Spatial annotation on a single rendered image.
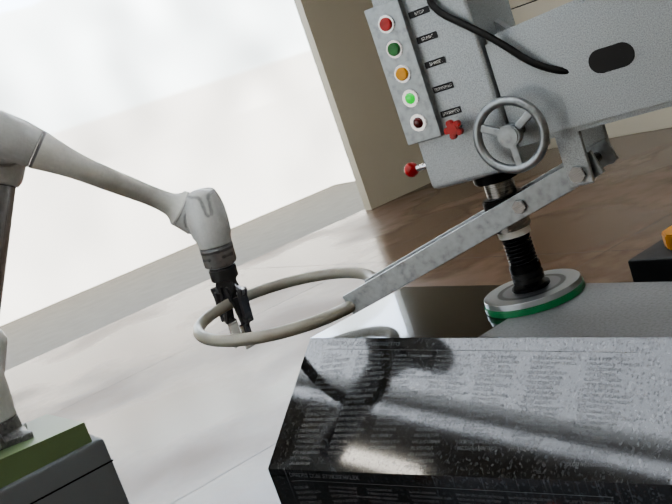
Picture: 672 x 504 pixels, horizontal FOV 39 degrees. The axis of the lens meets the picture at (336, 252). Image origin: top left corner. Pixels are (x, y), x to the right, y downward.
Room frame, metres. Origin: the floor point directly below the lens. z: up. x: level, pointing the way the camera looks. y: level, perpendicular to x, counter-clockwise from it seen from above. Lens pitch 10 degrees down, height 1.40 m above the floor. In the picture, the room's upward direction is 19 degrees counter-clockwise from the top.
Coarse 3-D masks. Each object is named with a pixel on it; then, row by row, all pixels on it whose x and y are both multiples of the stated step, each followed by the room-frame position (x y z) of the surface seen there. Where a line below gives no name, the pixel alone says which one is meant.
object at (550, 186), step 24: (600, 144) 1.90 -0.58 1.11; (576, 168) 1.78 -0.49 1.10; (600, 168) 1.79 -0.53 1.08; (528, 192) 1.88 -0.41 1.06; (552, 192) 1.85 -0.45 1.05; (480, 216) 1.95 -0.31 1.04; (504, 216) 1.92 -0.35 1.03; (432, 240) 2.14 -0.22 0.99; (456, 240) 1.99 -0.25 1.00; (480, 240) 1.96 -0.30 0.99; (408, 264) 2.06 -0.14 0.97; (432, 264) 2.03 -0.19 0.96; (360, 288) 2.14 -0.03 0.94; (384, 288) 2.11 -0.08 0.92
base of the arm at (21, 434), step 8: (16, 416) 2.22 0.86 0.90; (0, 424) 2.17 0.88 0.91; (8, 424) 2.18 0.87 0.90; (16, 424) 2.21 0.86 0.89; (24, 424) 2.30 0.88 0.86; (0, 432) 2.16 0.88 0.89; (8, 432) 2.17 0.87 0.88; (16, 432) 2.18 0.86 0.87; (24, 432) 2.18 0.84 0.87; (32, 432) 2.18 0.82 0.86; (0, 440) 2.15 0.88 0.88; (8, 440) 2.16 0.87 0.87; (16, 440) 2.16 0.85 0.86; (24, 440) 2.16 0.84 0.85; (0, 448) 2.12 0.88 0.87
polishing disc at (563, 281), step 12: (552, 276) 2.00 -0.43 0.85; (564, 276) 1.97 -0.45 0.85; (576, 276) 1.94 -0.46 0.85; (504, 288) 2.04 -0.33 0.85; (552, 288) 1.91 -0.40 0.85; (564, 288) 1.88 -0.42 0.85; (492, 300) 1.98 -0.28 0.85; (504, 300) 1.95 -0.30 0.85; (516, 300) 1.92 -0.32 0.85; (528, 300) 1.89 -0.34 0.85; (540, 300) 1.87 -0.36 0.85
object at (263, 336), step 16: (320, 272) 2.54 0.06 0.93; (336, 272) 2.50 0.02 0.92; (352, 272) 2.46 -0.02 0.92; (368, 272) 2.38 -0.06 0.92; (256, 288) 2.55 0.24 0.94; (272, 288) 2.55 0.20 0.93; (224, 304) 2.48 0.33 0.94; (352, 304) 2.16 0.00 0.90; (208, 320) 2.40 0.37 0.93; (304, 320) 2.11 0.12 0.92; (320, 320) 2.11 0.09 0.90; (208, 336) 2.20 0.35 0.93; (224, 336) 2.16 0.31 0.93; (240, 336) 2.13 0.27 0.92; (256, 336) 2.11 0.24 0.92; (272, 336) 2.10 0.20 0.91; (288, 336) 2.10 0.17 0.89
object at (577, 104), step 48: (432, 0) 1.85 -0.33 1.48; (576, 0) 1.74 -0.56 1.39; (624, 0) 1.68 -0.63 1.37; (528, 48) 1.79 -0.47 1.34; (576, 48) 1.74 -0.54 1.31; (624, 48) 1.70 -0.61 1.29; (528, 96) 1.81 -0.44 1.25; (576, 96) 1.76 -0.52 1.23; (624, 96) 1.71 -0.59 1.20; (528, 144) 1.84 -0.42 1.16; (576, 144) 1.79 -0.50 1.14
